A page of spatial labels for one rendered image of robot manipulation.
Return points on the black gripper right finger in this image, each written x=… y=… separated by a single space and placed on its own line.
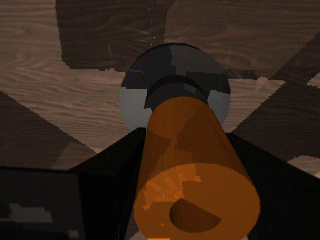
x=289 y=197

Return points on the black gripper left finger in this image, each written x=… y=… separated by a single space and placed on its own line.
x=91 y=201

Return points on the orange cylindrical knob with hole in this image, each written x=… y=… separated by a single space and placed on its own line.
x=192 y=184

